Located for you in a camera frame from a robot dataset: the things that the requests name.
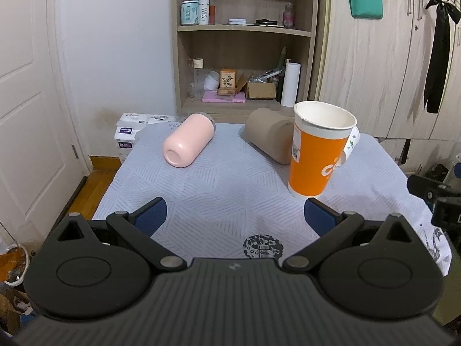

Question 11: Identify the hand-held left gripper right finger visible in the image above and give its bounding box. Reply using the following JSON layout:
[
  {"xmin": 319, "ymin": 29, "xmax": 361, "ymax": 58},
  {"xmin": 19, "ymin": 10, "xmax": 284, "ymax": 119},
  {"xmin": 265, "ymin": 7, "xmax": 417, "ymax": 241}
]
[{"xmin": 282, "ymin": 198, "xmax": 421, "ymax": 274}]

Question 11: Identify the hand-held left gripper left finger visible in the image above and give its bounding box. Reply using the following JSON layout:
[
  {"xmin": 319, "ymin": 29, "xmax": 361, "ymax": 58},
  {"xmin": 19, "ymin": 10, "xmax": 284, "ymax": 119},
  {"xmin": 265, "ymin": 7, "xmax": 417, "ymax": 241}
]
[{"xmin": 50, "ymin": 197, "xmax": 187, "ymax": 274}]

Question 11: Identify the flat pink box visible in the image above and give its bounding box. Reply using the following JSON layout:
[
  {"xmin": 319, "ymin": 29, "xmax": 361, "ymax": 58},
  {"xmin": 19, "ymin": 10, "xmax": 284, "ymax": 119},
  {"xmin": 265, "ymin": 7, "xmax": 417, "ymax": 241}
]
[{"xmin": 202, "ymin": 90, "xmax": 246, "ymax": 104}]

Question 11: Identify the clear bottle white cap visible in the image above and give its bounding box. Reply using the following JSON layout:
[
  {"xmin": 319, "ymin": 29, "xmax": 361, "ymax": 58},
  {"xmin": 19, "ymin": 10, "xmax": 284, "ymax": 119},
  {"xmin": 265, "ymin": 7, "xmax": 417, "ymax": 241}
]
[{"xmin": 188, "ymin": 58, "xmax": 204, "ymax": 99}]

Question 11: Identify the orange flower print box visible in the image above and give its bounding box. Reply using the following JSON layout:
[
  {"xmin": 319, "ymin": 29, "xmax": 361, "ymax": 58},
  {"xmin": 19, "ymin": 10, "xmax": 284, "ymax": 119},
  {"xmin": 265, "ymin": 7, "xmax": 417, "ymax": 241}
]
[{"xmin": 219, "ymin": 68, "xmax": 237, "ymax": 90}]

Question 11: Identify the white door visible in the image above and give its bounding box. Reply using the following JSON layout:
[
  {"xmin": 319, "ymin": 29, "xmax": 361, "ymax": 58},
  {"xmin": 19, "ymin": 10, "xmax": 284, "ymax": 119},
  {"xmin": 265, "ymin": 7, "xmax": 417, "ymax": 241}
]
[{"xmin": 0, "ymin": 0, "xmax": 91, "ymax": 249}]

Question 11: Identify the white tissue pack purple label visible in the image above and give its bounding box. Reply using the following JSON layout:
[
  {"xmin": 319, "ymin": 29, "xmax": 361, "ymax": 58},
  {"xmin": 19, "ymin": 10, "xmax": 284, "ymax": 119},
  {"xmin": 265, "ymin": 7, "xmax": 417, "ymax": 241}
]
[
  {"xmin": 114, "ymin": 140, "xmax": 135, "ymax": 163},
  {"xmin": 114, "ymin": 125, "xmax": 144, "ymax": 143}
]

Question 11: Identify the teal and white canister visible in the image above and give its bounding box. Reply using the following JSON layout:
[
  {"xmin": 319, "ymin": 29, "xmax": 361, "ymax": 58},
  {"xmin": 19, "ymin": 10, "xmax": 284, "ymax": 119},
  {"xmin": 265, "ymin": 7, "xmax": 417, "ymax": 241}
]
[{"xmin": 180, "ymin": 0, "xmax": 200, "ymax": 27}]

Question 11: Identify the orange paper cup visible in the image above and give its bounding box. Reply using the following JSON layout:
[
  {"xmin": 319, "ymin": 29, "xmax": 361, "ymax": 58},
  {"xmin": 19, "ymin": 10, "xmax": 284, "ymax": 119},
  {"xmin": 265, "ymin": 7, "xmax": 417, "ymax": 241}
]
[{"xmin": 287, "ymin": 101, "xmax": 362, "ymax": 200}]

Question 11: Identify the black bag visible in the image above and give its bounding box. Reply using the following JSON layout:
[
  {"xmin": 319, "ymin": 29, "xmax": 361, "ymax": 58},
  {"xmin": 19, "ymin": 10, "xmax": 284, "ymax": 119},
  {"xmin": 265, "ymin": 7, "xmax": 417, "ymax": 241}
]
[{"xmin": 424, "ymin": 163, "xmax": 449, "ymax": 184}]

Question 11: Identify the beige wardrobe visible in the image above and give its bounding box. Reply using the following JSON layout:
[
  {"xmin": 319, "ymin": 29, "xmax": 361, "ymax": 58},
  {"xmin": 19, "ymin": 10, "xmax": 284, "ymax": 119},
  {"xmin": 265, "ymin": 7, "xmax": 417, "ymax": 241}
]
[{"xmin": 316, "ymin": 0, "xmax": 461, "ymax": 142}]

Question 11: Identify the white jar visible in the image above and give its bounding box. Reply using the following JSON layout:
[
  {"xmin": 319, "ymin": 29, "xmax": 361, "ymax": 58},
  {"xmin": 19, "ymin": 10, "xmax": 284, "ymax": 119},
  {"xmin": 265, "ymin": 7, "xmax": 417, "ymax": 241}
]
[{"xmin": 204, "ymin": 72, "xmax": 220, "ymax": 92}]

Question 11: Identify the pink cup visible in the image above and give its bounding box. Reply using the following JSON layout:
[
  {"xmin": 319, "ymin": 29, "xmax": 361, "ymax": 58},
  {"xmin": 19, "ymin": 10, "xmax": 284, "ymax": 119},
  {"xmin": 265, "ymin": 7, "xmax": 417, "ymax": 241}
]
[{"xmin": 162, "ymin": 113, "xmax": 217, "ymax": 168}]

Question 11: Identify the crumpled plastic wrap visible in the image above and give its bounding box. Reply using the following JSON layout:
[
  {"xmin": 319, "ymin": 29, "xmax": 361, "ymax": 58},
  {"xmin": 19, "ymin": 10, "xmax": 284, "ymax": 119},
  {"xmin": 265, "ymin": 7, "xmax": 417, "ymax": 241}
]
[{"xmin": 248, "ymin": 68, "xmax": 282, "ymax": 84}]

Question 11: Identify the white bucket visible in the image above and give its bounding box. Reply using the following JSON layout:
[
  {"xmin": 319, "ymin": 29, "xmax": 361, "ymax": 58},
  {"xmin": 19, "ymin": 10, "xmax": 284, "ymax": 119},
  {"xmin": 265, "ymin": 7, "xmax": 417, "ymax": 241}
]
[{"xmin": 0, "ymin": 243, "xmax": 30, "ymax": 287}]

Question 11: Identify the dark green tube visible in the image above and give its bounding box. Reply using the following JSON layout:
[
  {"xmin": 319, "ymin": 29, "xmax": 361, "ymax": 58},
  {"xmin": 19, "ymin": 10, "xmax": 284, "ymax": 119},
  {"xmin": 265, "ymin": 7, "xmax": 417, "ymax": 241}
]
[{"xmin": 275, "ymin": 46, "xmax": 288, "ymax": 104}]

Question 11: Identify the black hanging ribbon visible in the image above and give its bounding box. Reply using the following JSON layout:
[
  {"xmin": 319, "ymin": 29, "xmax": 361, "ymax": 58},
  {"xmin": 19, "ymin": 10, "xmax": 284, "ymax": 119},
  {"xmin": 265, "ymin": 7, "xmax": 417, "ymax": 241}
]
[{"xmin": 423, "ymin": 0, "xmax": 461, "ymax": 114}]

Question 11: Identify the tan cup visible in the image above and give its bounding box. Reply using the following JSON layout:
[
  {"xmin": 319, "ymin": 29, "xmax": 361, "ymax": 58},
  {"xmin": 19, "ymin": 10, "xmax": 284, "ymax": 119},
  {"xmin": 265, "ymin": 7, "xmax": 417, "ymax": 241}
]
[{"xmin": 241, "ymin": 107, "xmax": 296, "ymax": 165}]

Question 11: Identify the white paper roll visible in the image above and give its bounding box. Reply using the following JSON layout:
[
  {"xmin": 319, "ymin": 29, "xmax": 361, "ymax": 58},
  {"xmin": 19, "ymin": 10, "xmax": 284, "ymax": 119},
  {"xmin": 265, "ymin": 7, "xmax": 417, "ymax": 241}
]
[{"xmin": 280, "ymin": 61, "xmax": 302, "ymax": 108}]

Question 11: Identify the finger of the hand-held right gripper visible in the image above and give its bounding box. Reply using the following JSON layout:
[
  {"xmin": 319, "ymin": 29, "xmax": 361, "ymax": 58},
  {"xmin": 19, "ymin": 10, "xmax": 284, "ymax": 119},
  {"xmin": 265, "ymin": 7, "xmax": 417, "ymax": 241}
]
[{"xmin": 407, "ymin": 174, "xmax": 448, "ymax": 202}]

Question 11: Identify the small cardboard box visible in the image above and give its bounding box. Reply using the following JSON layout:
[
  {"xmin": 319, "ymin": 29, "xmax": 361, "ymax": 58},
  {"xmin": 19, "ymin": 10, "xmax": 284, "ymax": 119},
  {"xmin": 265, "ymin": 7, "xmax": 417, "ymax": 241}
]
[{"xmin": 246, "ymin": 81, "xmax": 277, "ymax": 99}]

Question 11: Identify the wooden shelf unit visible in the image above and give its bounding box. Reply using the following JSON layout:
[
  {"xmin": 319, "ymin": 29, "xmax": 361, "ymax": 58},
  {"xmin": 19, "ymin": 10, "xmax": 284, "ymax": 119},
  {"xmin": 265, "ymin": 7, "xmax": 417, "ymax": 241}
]
[{"xmin": 171, "ymin": 0, "xmax": 332, "ymax": 124}]

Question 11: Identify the light blue patterned tablecloth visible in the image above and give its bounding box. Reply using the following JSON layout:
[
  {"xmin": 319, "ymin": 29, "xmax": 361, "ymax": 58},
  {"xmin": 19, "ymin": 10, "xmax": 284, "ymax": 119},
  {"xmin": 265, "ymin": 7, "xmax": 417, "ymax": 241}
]
[{"xmin": 92, "ymin": 120, "xmax": 453, "ymax": 278}]

